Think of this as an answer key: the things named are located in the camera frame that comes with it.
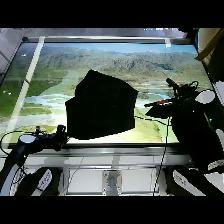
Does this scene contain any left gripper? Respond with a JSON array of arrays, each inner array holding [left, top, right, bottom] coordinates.
[[54, 124, 70, 152]]

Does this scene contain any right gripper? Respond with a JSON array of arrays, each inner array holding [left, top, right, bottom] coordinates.
[[144, 98, 175, 120]]

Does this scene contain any black garment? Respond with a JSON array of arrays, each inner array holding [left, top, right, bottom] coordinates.
[[64, 69, 139, 141]]

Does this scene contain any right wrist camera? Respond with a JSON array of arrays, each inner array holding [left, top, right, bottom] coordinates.
[[165, 77, 182, 92]]

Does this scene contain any black cable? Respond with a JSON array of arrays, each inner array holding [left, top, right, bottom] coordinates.
[[0, 130, 25, 156], [134, 114, 171, 197]]

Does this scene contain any silver frame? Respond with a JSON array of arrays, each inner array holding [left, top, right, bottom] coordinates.
[[0, 34, 224, 197]]

